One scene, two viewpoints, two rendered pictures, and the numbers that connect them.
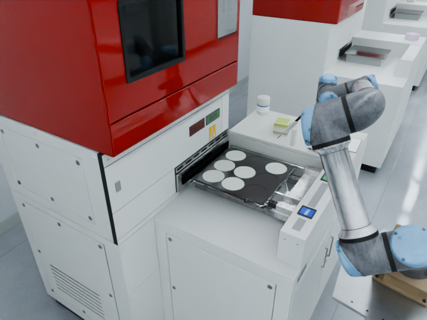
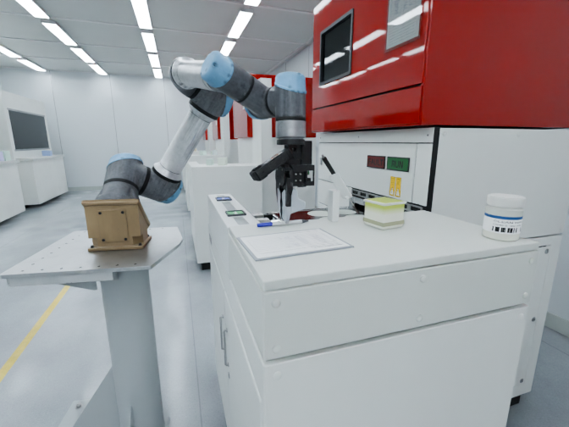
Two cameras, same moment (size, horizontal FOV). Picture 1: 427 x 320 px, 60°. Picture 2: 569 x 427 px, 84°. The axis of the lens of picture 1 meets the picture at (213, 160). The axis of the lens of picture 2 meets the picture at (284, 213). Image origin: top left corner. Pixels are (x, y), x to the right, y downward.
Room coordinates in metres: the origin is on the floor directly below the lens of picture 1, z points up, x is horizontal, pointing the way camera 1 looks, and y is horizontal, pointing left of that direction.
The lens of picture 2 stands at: (1.99, -1.12, 1.18)
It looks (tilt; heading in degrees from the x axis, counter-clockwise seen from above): 13 degrees down; 129
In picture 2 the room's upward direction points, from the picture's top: straight up
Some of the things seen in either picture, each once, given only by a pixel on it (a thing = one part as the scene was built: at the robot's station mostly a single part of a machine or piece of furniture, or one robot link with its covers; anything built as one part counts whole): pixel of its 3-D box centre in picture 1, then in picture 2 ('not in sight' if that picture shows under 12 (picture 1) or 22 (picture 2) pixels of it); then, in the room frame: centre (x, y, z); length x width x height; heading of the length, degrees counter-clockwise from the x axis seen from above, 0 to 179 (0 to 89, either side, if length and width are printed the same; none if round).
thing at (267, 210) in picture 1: (243, 200); not in sight; (1.29, -0.13, 0.84); 0.50 x 0.02 x 0.03; 58
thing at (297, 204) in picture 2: not in sight; (294, 206); (1.51, -0.49, 1.02); 0.06 x 0.03 x 0.09; 58
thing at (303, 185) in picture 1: (300, 194); not in sight; (1.30, -0.38, 0.87); 0.36 x 0.08 x 0.03; 148
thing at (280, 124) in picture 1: (282, 126); (383, 213); (1.69, -0.35, 1.00); 0.07 x 0.07 x 0.07; 67
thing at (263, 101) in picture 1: (263, 105); (502, 216); (1.94, -0.28, 1.01); 0.07 x 0.07 x 0.10
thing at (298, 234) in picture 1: (316, 207); (229, 225); (1.17, -0.41, 0.89); 0.55 x 0.09 x 0.14; 148
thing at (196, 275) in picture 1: (265, 248); (312, 357); (1.44, -0.27, 0.41); 0.97 x 0.64 x 0.82; 148
